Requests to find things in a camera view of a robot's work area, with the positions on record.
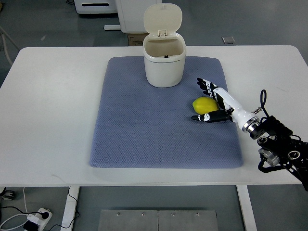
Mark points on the blue quilted mat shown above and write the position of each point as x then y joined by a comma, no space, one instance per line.
141,126

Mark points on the cardboard box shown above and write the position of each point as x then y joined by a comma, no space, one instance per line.
136,39

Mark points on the left white table leg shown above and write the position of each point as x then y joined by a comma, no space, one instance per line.
70,212

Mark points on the yellow lemon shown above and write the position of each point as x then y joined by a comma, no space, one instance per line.
203,105

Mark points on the white trash bin with lid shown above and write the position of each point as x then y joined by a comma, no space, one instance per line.
164,49

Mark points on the metal base plate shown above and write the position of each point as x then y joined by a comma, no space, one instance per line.
158,220

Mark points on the white machine with slot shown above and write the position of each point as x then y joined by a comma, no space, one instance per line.
95,6

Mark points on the caster wheel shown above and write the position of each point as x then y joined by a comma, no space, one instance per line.
6,194

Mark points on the white table leg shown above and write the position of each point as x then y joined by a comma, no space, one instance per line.
70,212
246,208

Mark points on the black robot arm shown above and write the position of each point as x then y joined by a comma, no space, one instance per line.
279,147

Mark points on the right white table leg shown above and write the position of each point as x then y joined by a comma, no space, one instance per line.
246,208

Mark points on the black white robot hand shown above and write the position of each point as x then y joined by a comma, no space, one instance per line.
229,108

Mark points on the white power strip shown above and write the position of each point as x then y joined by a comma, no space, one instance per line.
37,221

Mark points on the grey floor socket plate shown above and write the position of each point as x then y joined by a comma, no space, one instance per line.
228,40

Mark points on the white cabinet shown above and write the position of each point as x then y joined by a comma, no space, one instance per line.
131,16

